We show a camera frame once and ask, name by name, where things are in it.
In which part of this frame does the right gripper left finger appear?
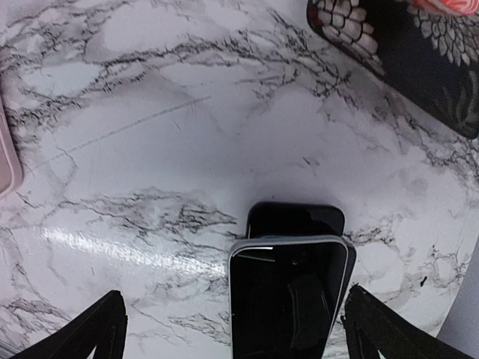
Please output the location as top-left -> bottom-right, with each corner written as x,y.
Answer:
13,290 -> 128,359

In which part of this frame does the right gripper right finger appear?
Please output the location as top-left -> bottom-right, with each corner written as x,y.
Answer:
341,285 -> 469,358

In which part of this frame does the pink phone case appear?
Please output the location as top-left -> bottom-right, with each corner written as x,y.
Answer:
0,103 -> 23,198

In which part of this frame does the black phone case near right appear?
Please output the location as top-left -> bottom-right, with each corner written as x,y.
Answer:
245,202 -> 345,239

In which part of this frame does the black floral cloth mat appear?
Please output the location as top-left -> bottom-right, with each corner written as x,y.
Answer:
306,1 -> 478,138

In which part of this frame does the red white patterned bowl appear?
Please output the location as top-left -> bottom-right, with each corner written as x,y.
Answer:
406,0 -> 478,16

